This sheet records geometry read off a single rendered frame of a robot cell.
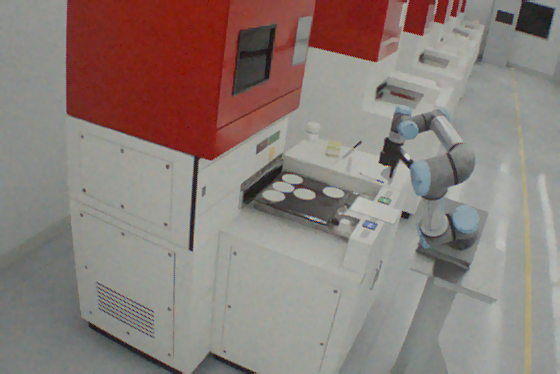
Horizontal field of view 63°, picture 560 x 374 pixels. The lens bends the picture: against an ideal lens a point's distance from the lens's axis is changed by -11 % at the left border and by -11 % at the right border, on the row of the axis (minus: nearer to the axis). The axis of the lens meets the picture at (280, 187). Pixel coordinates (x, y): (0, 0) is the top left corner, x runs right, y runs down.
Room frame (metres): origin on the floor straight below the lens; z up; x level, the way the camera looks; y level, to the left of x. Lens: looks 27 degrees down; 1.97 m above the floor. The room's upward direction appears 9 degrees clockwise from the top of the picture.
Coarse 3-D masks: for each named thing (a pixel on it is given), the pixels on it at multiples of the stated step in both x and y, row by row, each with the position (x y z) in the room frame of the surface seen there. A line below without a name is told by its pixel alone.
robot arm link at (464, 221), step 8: (464, 208) 1.76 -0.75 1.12; (472, 208) 1.76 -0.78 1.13; (448, 216) 1.76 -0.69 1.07; (456, 216) 1.74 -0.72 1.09; (464, 216) 1.73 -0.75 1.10; (472, 216) 1.73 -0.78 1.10; (456, 224) 1.71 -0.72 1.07; (464, 224) 1.71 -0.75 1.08; (472, 224) 1.71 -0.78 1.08; (456, 232) 1.71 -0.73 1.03; (464, 232) 1.70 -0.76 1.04; (472, 232) 1.71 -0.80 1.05
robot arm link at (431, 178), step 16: (432, 160) 1.54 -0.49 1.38; (448, 160) 1.53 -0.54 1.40; (416, 176) 1.51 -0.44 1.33; (432, 176) 1.50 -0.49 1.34; (448, 176) 1.50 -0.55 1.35; (416, 192) 1.53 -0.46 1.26; (432, 192) 1.51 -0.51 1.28; (432, 208) 1.59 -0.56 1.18; (416, 224) 1.76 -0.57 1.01; (432, 224) 1.66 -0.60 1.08; (448, 224) 1.73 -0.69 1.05; (432, 240) 1.70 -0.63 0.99; (448, 240) 1.72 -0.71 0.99
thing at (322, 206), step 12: (276, 180) 2.20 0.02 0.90; (312, 180) 2.26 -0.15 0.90; (288, 192) 2.10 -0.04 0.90; (348, 192) 2.19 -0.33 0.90; (276, 204) 1.97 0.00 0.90; (288, 204) 1.98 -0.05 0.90; (300, 204) 2.00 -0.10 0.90; (312, 204) 2.02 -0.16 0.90; (324, 204) 2.03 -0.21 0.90; (336, 204) 2.05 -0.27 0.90; (312, 216) 1.91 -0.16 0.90; (324, 216) 1.92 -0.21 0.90
